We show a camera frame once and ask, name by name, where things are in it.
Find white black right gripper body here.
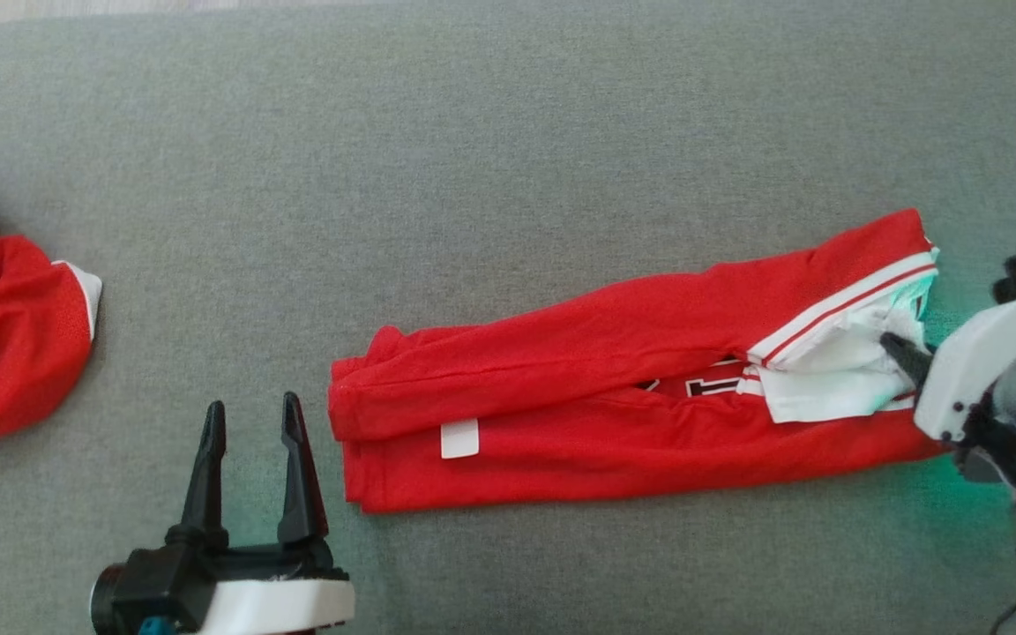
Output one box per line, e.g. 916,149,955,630
913,298,1016,497

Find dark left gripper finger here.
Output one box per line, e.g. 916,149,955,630
276,392,332,546
164,401,230,546

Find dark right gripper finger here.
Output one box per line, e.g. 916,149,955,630
878,332,935,391

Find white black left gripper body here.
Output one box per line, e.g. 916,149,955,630
198,540,357,635

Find red shorts with white hem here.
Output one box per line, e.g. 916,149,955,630
0,159,104,447

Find red basketball jersey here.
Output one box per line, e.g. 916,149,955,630
327,208,950,515

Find grey fabric sofa seat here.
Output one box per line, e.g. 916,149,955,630
0,0,1016,635

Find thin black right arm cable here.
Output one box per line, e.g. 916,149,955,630
984,586,1016,635

